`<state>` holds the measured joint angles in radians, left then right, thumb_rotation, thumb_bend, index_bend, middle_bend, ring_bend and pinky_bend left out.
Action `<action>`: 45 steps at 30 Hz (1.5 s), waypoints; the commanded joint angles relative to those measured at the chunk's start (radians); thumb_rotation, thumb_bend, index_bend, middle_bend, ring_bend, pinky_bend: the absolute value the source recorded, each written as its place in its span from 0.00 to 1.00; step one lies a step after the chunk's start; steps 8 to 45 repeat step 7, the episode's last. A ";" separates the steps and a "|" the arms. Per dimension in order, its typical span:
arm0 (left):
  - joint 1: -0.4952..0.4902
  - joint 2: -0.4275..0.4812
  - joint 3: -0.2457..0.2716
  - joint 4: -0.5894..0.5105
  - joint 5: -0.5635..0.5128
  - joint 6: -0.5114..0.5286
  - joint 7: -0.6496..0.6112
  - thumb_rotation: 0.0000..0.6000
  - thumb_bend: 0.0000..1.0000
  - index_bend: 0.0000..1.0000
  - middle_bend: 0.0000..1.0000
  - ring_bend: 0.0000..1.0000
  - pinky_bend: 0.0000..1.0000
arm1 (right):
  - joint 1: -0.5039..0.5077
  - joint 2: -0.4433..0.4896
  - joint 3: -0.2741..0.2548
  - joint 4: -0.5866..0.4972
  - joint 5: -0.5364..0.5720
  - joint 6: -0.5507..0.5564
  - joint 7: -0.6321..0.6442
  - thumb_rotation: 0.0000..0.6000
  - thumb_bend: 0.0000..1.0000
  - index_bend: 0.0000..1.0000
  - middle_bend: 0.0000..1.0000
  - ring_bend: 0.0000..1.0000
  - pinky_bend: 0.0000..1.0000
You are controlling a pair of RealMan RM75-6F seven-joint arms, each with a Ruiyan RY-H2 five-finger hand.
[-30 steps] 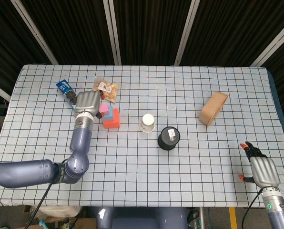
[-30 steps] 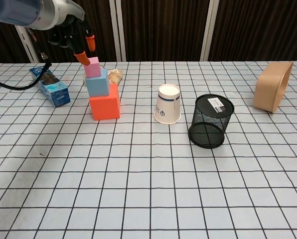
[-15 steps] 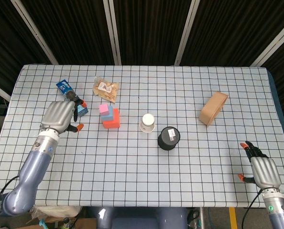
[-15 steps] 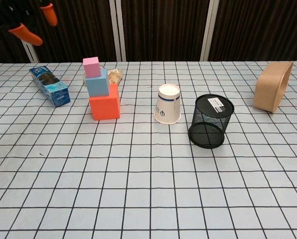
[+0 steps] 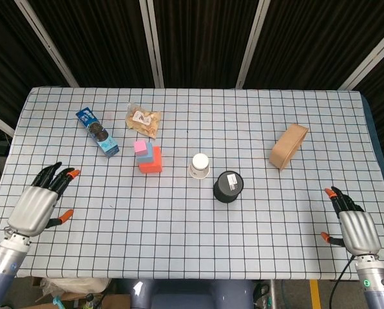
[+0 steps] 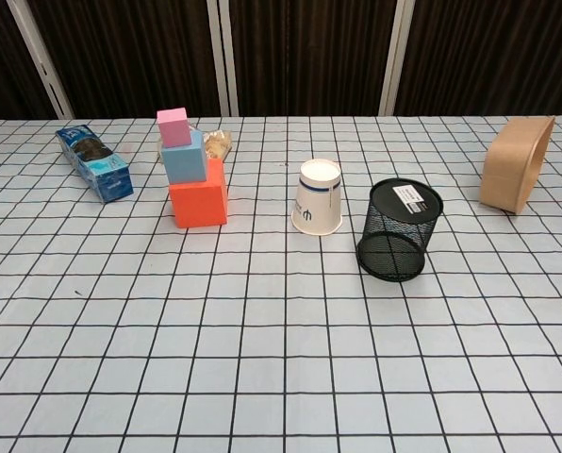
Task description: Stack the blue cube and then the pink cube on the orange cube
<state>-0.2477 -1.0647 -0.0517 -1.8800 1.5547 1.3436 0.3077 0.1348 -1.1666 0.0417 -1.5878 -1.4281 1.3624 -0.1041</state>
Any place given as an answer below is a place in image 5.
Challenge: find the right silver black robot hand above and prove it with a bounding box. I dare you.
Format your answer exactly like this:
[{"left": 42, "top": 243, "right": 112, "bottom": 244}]
[{"left": 320, "top": 185, "right": 382, "bottom": 257}]

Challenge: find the white paper cup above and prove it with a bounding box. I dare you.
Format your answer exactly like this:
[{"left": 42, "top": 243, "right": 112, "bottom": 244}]
[{"left": 188, "top": 153, "right": 211, "bottom": 180}]

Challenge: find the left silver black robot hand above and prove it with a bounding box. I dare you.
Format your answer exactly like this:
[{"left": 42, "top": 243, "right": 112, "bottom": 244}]
[{"left": 6, "top": 162, "right": 81, "bottom": 238}]

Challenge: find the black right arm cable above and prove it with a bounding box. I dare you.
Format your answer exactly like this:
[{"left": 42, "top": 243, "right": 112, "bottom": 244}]
[{"left": 327, "top": 256, "right": 356, "bottom": 309}]

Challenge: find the clear plastic bag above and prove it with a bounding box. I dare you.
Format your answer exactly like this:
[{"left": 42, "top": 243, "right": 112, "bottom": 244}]
[{"left": 39, "top": 277, "right": 111, "bottom": 296}]

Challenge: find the metal table leg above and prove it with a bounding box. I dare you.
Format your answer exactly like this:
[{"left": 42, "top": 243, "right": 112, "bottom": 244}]
[{"left": 268, "top": 279, "right": 278, "bottom": 309}]

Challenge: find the blue cookie box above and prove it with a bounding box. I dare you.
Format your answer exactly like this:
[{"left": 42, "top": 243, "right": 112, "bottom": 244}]
[{"left": 75, "top": 107, "right": 120, "bottom": 159}]

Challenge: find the blue cube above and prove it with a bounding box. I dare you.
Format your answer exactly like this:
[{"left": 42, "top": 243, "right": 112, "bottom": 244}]
[{"left": 135, "top": 143, "right": 154, "bottom": 164}]

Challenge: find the black mesh pen holder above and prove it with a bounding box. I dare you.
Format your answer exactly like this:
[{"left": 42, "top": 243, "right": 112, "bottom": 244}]
[{"left": 213, "top": 170, "right": 245, "bottom": 203}]

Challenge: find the grey-blue robot torso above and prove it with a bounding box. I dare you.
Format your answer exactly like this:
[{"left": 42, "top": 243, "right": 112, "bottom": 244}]
[{"left": 130, "top": 278, "right": 254, "bottom": 309}]

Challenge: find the clear snack bag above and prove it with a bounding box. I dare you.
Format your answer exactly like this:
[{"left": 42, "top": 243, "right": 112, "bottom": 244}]
[{"left": 124, "top": 102, "right": 162, "bottom": 140}]

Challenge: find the light blue checked tablecloth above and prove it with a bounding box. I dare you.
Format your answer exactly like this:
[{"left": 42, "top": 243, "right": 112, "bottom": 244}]
[{"left": 0, "top": 86, "right": 384, "bottom": 280}]

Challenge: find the small pink cube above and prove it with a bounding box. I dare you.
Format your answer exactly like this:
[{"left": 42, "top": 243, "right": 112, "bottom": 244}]
[{"left": 133, "top": 140, "right": 149, "bottom": 155}]

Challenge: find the orange-red cube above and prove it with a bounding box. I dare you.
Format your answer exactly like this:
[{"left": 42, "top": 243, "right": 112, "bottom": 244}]
[{"left": 138, "top": 145, "right": 164, "bottom": 175}]

